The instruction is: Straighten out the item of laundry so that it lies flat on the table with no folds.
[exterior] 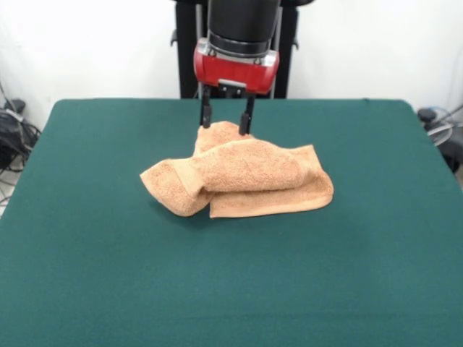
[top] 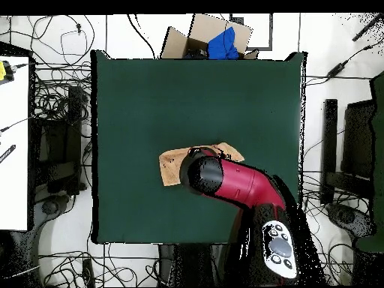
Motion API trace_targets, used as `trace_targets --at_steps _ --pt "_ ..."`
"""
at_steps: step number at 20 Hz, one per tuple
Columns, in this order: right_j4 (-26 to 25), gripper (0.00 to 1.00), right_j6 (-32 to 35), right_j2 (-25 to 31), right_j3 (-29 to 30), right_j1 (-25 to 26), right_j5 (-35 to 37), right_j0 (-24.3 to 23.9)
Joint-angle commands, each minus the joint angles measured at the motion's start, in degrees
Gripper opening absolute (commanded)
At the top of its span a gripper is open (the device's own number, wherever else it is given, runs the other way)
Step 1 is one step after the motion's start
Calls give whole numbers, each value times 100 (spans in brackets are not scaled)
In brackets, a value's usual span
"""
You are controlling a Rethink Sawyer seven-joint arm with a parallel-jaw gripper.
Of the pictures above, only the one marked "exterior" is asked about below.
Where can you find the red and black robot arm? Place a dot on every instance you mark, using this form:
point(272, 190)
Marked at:
point(242, 25)

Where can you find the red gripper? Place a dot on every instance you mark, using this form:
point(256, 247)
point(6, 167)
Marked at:
point(235, 74)

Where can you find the dark green table cloth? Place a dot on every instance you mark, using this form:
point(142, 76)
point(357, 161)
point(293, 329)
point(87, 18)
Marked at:
point(108, 253)

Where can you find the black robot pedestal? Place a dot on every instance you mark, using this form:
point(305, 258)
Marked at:
point(285, 54)

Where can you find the tan terry towel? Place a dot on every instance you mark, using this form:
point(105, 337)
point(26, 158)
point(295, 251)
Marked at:
point(253, 173)

